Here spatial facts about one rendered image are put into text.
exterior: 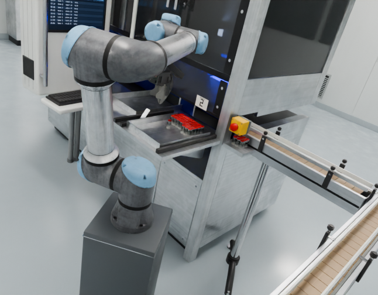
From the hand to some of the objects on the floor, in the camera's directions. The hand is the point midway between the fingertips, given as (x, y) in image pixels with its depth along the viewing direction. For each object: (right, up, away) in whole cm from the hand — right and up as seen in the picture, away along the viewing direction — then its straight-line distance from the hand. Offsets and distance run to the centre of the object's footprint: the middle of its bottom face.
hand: (161, 100), depth 142 cm
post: (+12, -92, +70) cm, 117 cm away
